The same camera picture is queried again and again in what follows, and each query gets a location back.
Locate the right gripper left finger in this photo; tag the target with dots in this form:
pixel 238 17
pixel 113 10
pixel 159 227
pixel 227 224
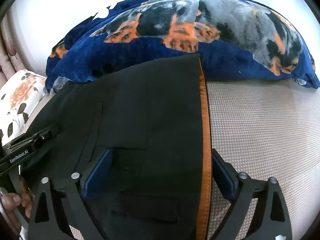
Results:
pixel 60 199

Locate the black pants orange waistband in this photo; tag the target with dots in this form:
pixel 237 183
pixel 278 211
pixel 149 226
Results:
pixel 154 117

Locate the person's left hand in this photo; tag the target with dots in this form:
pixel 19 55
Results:
pixel 11 201

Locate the white floral pillow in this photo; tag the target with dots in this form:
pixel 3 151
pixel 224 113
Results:
pixel 19 97

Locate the beige woven mattress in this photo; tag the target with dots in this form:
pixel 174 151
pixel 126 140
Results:
pixel 265 160

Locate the beige patterned curtain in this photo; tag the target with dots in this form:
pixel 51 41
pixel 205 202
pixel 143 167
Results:
pixel 10 58

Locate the blue dog print blanket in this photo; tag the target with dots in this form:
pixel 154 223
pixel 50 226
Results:
pixel 236 40

